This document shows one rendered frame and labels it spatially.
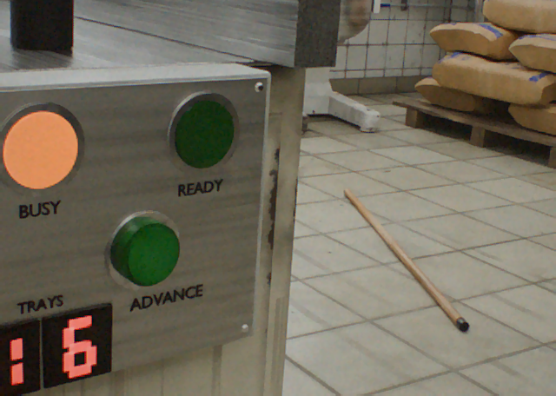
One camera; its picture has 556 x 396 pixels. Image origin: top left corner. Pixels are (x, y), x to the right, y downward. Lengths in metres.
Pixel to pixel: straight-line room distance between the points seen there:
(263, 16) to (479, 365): 1.74
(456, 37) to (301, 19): 4.21
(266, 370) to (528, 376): 1.62
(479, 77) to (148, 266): 4.00
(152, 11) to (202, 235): 0.17
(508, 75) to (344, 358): 2.42
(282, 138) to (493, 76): 3.84
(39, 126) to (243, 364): 0.21
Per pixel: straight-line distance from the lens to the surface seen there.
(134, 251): 0.41
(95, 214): 0.41
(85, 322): 0.42
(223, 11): 0.50
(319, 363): 2.06
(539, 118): 4.29
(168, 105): 0.41
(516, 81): 4.25
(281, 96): 0.49
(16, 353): 0.41
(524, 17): 4.51
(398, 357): 2.13
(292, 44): 0.45
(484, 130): 4.41
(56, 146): 0.39
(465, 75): 4.43
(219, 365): 0.52
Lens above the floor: 0.90
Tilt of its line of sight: 16 degrees down
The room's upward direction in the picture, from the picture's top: 4 degrees clockwise
